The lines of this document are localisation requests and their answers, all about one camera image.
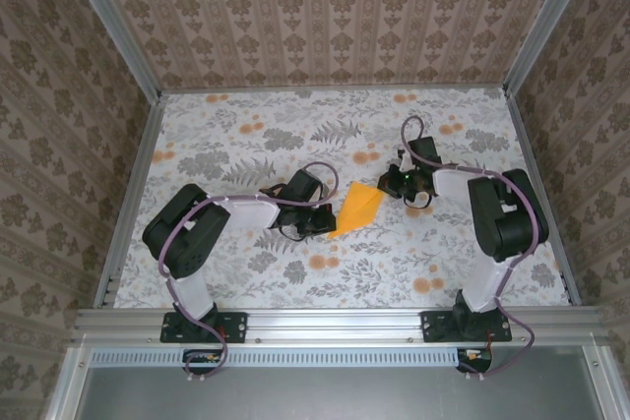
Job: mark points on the yellow paper sheet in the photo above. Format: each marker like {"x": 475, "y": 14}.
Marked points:
{"x": 357, "y": 208}

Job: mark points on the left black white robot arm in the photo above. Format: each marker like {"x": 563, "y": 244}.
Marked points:
{"x": 187, "y": 233}

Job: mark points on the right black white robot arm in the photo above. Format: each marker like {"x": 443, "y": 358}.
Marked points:
{"x": 507, "y": 213}

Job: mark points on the floral printed table cover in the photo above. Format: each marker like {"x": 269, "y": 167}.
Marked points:
{"x": 344, "y": 120}

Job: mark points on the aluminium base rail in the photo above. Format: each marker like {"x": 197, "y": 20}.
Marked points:
{"x": 334, "y": 326}

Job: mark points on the aluminium table end rail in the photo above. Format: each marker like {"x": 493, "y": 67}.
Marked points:
{"x": 334, "y": 90}

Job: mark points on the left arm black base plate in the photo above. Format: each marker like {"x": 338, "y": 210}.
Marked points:
{"x": 236, "y": 326}

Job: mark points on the aluminium table side rail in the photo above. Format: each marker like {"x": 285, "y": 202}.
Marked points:
{"x": 541, "y": 194}
{"x": 133, "y": 194}

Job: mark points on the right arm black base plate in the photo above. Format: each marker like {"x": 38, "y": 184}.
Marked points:
{"x": 435, "y": 326}

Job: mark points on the aluminium frame post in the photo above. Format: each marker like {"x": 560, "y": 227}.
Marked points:
{"x": 113, "y": 26}
{"x": 546, "y": 21}

